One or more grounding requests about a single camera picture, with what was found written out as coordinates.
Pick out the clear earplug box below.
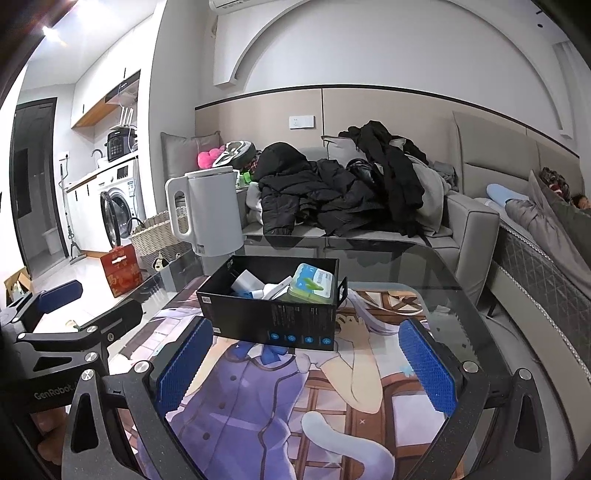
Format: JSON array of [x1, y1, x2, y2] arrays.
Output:
[[288, 263, 335, 303]]

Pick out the dark door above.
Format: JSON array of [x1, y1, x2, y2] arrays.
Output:
[[10, 98, 58, 278]]

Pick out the black puffer jacket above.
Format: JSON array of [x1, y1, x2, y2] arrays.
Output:
[[253, 142, 389, 237]]

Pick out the white garment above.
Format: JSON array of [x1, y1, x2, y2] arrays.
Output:
[[245, 185, 266, 227]]

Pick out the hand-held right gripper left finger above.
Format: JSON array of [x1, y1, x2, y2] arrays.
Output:
[[62, 316, 215, 480]]

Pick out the black coat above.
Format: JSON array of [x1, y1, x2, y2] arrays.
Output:
[[338, 120, 428, 237]]

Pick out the small white box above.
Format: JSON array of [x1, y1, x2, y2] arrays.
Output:
[[232, 270, 262, 294]]

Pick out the white air conditioner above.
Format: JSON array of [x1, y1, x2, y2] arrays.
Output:
[[209, 0, 269, 12]]

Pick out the white electric kettle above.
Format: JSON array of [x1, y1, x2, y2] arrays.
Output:
[[165, 167, 245, 258]]

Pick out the black cardboard box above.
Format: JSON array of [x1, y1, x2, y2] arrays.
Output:
[[196, 255, 349, 352]]

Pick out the brown cardboard box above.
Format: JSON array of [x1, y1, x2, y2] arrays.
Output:
[[4, 267, 33, 301]]

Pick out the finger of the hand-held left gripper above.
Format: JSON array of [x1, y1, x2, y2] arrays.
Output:
[[0, 279, 85, 331], [17, 299, 144, 371]]

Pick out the pink plush toy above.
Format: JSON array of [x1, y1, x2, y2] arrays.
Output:
[[198, 148, 227, 169]]

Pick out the grey blanket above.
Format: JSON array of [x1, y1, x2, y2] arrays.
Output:
[[406, 154, 455, 238]]

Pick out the white plastic bin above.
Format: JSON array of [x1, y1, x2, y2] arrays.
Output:
[[41, 226, 63, 254]]

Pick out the wicker basket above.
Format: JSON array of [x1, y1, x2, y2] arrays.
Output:
[[128, 210, 192, 273]]

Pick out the clear plastic organizer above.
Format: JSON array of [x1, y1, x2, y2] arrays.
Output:
[[150, 253, 206, 294]]

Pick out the grey striped bag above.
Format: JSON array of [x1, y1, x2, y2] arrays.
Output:
[[212, 140, 257, 169]]

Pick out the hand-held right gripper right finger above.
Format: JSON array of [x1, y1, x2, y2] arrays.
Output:
[[398, 318, 561, 480]]

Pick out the white washing machine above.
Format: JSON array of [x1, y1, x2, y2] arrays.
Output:
[[95, 154, 147, 252]]

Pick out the printed table mat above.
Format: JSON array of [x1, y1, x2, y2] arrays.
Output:
[[120, 274, 472, 480]]

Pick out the person's left hand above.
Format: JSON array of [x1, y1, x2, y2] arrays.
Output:
[[30, 406, 70, 467]]

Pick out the grey sofa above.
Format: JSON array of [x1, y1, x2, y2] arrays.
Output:
[[161, 131, 502, 319]]

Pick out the mop with metal pole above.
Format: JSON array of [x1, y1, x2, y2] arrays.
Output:
[[58, 157, 86, 264]]

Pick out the white wall cabinets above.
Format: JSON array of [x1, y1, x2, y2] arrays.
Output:
[[69, 69, 141, 130]]

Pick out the red gift box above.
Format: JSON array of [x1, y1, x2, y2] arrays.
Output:
[[100, 244, 143, 298]]

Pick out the grey cushion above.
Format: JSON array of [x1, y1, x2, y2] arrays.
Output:
[[322, 135, 352, 160], [161, 130, 222, 185]]

